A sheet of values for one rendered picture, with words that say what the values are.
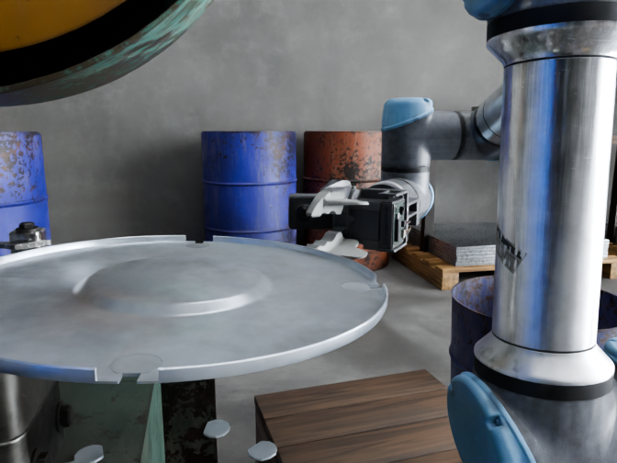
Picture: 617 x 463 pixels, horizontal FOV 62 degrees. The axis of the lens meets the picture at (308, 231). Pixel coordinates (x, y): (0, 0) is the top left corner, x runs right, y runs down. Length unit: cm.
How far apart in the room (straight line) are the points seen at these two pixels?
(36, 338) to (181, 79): 342
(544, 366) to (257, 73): 336
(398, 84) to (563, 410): 357
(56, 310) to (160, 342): 8
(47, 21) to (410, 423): 87
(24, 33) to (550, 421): 68
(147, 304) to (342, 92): 354
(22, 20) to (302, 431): 77
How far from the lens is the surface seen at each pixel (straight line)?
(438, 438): 102
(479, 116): 81
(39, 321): 32
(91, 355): 27
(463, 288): 150
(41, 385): 41
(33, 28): 72
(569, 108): 45
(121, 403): 52
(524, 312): 47
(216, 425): 47
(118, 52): 67
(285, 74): 373
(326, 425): 102
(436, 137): 80
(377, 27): 394
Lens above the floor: 89
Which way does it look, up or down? 11 degrees down
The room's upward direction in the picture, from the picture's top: straight up
